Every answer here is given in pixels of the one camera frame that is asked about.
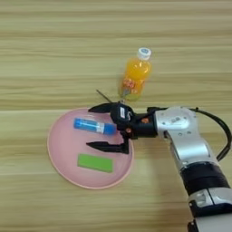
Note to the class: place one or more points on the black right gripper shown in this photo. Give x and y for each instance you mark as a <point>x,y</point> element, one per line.
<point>145,127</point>

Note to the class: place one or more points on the orange juice bottle white cap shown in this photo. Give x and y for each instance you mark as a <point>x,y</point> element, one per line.
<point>137,73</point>

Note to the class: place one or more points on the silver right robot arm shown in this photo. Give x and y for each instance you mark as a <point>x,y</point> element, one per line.
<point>187,142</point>

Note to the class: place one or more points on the blue glue stick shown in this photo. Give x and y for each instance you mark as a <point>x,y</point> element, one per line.
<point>90,125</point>

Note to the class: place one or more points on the green rectangular block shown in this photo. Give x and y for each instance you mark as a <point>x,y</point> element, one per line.
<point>95,163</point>

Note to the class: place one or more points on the pink round plate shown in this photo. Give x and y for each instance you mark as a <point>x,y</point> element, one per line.
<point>65,146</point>

